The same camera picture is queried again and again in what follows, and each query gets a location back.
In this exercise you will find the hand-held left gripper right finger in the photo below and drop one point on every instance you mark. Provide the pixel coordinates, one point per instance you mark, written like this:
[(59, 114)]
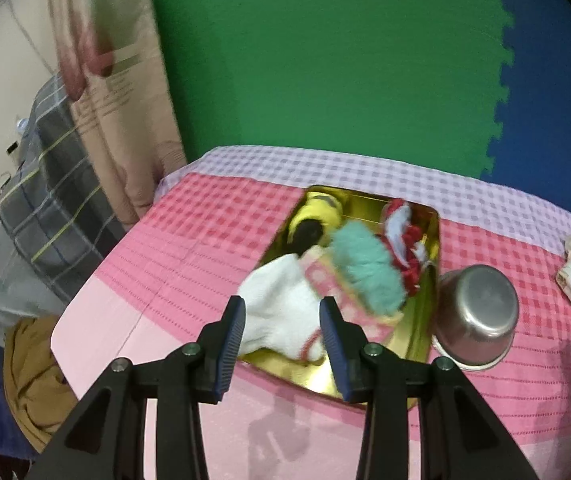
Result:
[(333, 350)]

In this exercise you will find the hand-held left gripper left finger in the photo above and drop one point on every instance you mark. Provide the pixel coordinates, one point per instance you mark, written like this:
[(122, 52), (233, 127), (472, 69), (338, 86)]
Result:
[(230, 350)]

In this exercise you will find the red tin box gold inside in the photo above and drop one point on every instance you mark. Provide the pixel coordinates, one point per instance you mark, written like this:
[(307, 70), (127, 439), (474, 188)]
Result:
[(290, 372)]

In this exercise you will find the white sock with red trim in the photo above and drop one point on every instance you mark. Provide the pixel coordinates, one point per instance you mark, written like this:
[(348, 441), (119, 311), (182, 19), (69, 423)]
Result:
[(275, 300)]

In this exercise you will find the pink green dotted towel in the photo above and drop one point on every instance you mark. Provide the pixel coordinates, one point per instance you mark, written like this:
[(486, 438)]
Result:
[(325, 280)]

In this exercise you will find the teal fuzzy cloth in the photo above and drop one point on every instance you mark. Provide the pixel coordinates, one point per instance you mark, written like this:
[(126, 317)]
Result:
[(365, 270)]

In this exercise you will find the red white frilly garment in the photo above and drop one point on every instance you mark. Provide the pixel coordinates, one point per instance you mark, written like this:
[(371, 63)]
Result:
[(405, 240)]

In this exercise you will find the yellow sock with grey stripes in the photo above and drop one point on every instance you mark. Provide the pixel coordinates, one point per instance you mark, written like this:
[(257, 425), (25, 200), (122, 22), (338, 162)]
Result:
[(315, 210)]

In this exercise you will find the pink checked tablecloth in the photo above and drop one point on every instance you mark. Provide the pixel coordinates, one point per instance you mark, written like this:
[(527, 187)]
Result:
[(190, 240)]

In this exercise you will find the stainless steel bowl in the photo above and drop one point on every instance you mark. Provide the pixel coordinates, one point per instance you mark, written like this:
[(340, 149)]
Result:
[(475, 310)]

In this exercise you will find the mustard brown cloth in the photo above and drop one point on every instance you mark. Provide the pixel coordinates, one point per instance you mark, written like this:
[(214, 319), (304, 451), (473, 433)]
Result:
[(35, 385)]

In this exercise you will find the light grey bedsheet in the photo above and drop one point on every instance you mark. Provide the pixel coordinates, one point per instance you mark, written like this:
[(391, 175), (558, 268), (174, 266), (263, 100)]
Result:
[(5, 300)]

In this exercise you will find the beige printed curtain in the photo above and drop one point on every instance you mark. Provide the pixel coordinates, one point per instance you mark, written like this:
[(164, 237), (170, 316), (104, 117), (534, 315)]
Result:
[(125, 135)]

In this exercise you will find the grey plaid blanket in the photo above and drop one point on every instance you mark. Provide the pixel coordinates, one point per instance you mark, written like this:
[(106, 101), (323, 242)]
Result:
[(50, 185)]

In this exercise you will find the blue foam mat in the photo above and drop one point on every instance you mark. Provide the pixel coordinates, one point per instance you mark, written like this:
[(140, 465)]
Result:
[(555, 110)]

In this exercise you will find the green foam mat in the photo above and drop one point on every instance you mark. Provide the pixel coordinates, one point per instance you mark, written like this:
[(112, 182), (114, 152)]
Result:
[(315, 60)]

